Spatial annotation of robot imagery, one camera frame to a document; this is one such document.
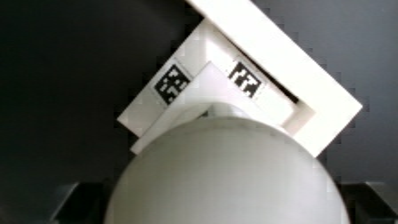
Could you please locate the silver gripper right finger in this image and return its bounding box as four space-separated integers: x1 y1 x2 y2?
340 181 398 224

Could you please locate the white lamp base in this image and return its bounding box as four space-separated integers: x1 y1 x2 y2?
118 21 299 152

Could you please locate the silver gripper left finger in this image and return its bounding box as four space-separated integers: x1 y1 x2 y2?
45 182 109 224

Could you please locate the white U-shaped fence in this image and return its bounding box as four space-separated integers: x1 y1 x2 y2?
187 0 363 156

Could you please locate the white lamp bulb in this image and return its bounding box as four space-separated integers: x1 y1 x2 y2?
105 104 350 224

